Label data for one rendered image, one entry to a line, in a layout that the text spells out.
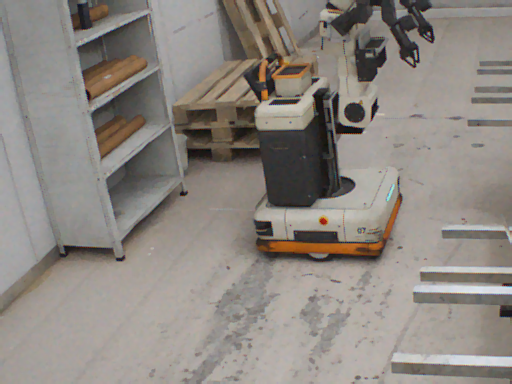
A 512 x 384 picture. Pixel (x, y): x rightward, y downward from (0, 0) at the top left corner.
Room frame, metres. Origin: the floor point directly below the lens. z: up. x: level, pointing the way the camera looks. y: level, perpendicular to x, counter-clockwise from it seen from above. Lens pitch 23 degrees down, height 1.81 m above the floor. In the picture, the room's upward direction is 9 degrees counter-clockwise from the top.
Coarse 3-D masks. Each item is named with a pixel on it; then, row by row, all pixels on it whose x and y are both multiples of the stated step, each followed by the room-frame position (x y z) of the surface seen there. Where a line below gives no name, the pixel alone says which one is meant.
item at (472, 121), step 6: (468, 120) 2.68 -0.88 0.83; (474, 120) 2.67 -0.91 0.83; (480, 120) 2.66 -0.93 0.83; (486, 120) 2.65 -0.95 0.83; (492, 120) 2.64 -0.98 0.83; (498, 120) 2.63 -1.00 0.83; (504, 120) 2.62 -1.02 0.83; (510, 120) 2.61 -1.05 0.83; (468, 126) 2.68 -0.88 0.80; (474, 126) 2.67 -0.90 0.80; (498, 126) 2.63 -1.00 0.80; (504, 126) 2.62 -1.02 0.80; (510, 126) 2.61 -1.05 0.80
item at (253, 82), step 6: (258, 66) 3.62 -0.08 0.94; (276, 66) 3.69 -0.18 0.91; (252, 72) 3.53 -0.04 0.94; (270, 72) 3.69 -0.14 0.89; (246, 78) 3.48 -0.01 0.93; (252, 78) 3.49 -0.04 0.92; (258, 78) 3.54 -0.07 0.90; (270, 78) 3.58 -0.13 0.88; (252, 84) 3.47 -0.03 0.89; (258, 84) 3.41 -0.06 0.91; (264, 84) 3.41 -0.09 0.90; (270, 84) 3.59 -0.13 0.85; (252, 90) 3.47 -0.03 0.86; (258, 90) 3.41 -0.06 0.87; (264, 90) 3.40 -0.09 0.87; (270, 90) 3.57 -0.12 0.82; (258, 96) 3.46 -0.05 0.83
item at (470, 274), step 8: (424, 272) 1.54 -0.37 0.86; (432, 272) 1.53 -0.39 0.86; (440, 272) 1.52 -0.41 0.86; (448, 272) 1.51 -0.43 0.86; (456, 272) 1.50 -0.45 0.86; (464, 272) 1.50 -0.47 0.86; (472, 272) 1.49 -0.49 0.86; (480, 272) 1.48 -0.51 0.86; (488, 272) 1.47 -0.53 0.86; (496, 272) 1.47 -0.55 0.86; (504, 272) 1.46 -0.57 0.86; (424, 280) 1.54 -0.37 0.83; (432, 280) 1.53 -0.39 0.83; (440, 280) 1.52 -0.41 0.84; (448, 280) 1.51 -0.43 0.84; (456, 280) 1.50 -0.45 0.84; (464, 280) 1.50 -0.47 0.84; (472, 280) 1.49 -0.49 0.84; (480, 280) 1.48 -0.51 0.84; (488, 280) 1.47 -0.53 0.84; (496, 280) 1.46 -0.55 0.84; (504, 280) 1.45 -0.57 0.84
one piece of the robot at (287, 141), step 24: (264, 72) 3.42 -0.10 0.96; (264, 96) 3.41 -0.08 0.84; (312, 96) 3.42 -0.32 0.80; (264, 120) 3.30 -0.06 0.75; (288, 120) 3.26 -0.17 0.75; (312, 120) 3.39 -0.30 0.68; (264, 144) 3.31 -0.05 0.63; (288, 144) 3.27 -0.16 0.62; (312, 144) 3.31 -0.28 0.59; (336, 144) 3.45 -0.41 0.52; (264, 168) 3.32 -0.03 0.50; (288, 168) 3.27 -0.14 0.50; (312, 168) 3.27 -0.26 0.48; (336, 168) 3.45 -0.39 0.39; (288, 192) 3.28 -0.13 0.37; (312, 192) 3.24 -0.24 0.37
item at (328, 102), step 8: (336, 96) 3.46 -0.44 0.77; (328, 104) 3.40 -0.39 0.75; (336, 104) 3.44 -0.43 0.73; (376, 104) 3.41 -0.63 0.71; (328, 112) 3.45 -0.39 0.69; (336, 112) 3.43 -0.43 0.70; (376, 112) 3.37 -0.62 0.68; (336, 120) 3.41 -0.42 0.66; (328, 128) 3.40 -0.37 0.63; (336, 128) 3.40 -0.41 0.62; (344, 128) 3.42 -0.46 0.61; (352, 128) 3.35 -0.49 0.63; (360, 128) 3.33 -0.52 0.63; (336, 136) 3.38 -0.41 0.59
